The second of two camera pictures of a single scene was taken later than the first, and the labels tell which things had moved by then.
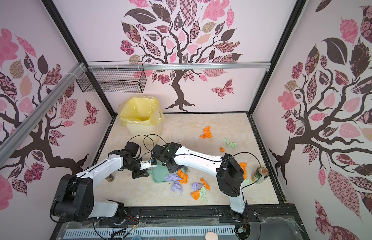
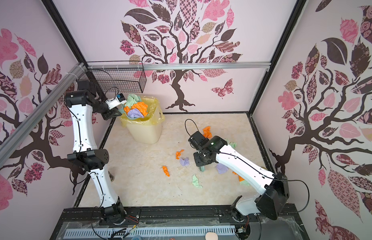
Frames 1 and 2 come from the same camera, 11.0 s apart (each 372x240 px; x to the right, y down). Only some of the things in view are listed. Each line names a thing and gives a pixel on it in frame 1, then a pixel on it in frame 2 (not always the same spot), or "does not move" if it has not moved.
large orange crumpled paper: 207,134 does not move
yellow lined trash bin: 143,117 does not move
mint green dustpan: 159,172 → 130,101
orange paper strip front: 206,185 → 166,171
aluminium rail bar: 5,148 does not move
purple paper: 176,185 → 135,113
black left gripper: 141,173 → 110,113
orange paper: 184,176 → 141,106
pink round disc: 211,236 does not move
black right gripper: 173,170 → 197,161
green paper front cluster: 203,193 → 195,181
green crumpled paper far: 232,144 does not move
